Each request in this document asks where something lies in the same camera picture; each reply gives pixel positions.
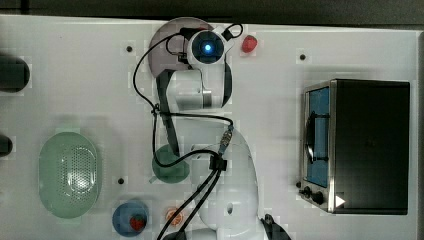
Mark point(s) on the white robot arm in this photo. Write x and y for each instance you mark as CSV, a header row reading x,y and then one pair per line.
x,y
225,191

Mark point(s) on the grey round plate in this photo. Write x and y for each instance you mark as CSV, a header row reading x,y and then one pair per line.
x,y
159,58

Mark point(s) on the red strawberry on blue plate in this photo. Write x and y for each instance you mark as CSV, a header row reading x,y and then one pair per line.
x,y
137,223

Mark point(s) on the blue small plate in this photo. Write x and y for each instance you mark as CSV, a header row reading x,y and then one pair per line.
x,y
122,215

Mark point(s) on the dark green small bowl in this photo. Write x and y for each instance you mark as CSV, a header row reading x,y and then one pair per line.
x,y
173,174

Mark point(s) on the red strawberry on table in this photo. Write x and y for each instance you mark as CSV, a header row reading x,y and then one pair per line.
x,y
249,44

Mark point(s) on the orange slice toy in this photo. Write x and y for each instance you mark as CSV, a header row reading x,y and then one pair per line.
x,y
176,220

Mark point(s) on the silver toaster oven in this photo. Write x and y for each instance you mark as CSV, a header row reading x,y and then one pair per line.
x,y
355,146

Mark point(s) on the light green strainer basket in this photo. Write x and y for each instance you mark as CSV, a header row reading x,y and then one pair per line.
x,y
68,175

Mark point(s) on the black object upper left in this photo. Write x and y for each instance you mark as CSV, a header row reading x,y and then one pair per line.
x,y
14,74

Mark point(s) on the black object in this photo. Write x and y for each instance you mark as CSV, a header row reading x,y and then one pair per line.
x,y
14,74
6,146

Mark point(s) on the black object lower left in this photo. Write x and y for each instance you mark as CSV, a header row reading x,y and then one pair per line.
x,y
6,146

